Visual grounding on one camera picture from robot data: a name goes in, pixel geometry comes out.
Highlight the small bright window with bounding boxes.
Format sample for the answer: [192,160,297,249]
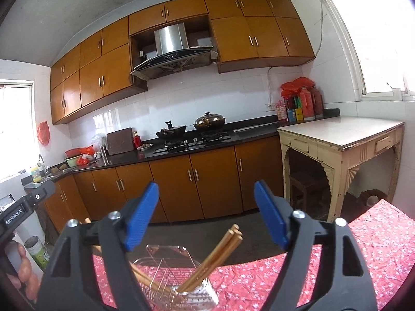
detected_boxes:
[0,80,36,182]

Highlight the large sliding window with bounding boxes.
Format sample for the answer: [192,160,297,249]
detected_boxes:
[311,0,415,99]

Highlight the cream side table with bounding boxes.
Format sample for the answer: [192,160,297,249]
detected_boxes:
[276,116,405,222]

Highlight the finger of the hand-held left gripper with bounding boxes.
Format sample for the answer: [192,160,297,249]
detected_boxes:
[23,180,56,203]

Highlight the steel range hood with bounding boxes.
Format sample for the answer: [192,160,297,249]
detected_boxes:
[130,22,218,81]

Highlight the round grey container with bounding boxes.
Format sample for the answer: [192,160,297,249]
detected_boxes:
[359,189,387,207]

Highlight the dark red thermos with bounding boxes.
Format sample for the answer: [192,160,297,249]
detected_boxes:
[308,86,324,119]

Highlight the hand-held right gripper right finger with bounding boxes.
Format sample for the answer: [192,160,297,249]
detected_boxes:
[254,180,378,311]

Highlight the brown wall cabinet unit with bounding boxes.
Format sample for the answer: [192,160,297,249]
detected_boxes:
[203,0,316,73]
[50,16,149,125]

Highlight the orange-red thermos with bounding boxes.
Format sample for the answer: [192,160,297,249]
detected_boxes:
[299,86,316,122]

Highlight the wall cable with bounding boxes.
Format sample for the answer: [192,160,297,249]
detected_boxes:
[267,0,325,106]

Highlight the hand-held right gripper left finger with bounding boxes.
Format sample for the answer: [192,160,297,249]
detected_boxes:
[35,181,160,311]

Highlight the pink bottle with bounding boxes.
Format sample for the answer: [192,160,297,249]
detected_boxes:
[276,100,288,123]

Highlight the brown cabinet above hood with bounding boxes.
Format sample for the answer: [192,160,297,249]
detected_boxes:
[128,0,210,36]

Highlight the black gas stove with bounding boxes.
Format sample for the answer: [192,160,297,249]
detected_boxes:
[153,130,236,154]

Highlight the green label tin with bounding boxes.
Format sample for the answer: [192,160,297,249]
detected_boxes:
[24,236,49,269]

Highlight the brown base cabinets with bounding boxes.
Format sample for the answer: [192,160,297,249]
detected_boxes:
[42,135,286,234]

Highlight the steel wire chopstick holder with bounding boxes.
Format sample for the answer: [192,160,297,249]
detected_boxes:
[128,244,219,311]

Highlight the wok with steel lid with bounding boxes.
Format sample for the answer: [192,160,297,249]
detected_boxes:
[193,112,226,132]

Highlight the dark brown cutting board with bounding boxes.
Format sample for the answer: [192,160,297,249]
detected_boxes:
[106,127,134,155]

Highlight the black kitchen countertop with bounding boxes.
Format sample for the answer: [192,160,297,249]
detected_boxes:
[21,108,341,192]

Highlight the person's left hand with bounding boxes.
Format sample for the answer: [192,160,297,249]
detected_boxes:
[6,243,41,302]

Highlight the dark wooden stool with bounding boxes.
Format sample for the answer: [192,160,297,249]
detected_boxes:
[289,170,325,216]

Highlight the black wok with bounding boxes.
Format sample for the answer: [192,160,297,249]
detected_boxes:
[156,121,187,141]

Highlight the clear plastic bag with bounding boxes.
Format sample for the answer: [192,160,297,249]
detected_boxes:
[91,133,107,153]

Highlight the red floral tablecloth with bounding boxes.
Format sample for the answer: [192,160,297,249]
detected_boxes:
[92,199,415,311]

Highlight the wooden chopstick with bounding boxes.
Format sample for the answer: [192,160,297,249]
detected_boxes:
[81,218,177,297]
[177,223,240,294]
[92,245,176,299]
[180,230,243,294]
[177,229,234,294]
[182,235,244,295]

